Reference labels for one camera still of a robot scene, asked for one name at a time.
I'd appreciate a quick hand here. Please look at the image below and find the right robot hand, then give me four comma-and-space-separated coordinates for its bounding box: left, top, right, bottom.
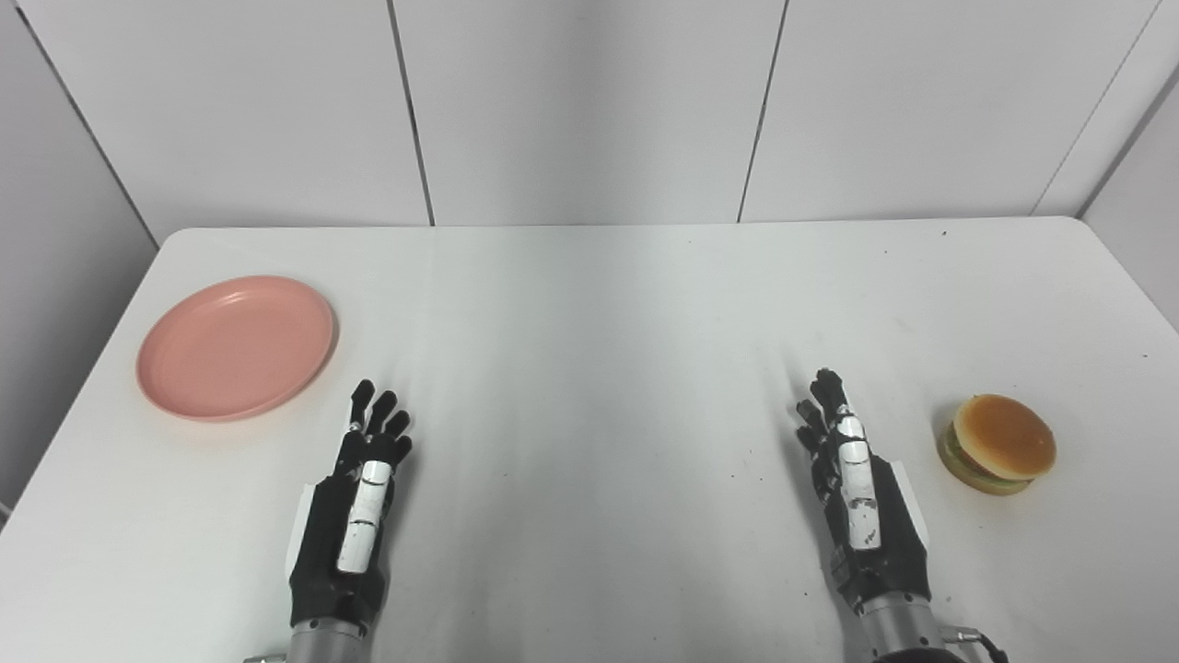
795, 368, 934, 613

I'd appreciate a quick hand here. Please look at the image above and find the pink plate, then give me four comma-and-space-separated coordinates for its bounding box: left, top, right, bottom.
136, 274, 338, 423

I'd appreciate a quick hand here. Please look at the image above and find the toy hamburger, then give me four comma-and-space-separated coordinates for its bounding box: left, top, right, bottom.
938, 394, 1057, 496

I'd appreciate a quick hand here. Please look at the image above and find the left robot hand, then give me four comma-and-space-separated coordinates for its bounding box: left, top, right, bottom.
285, 378, 414, 635

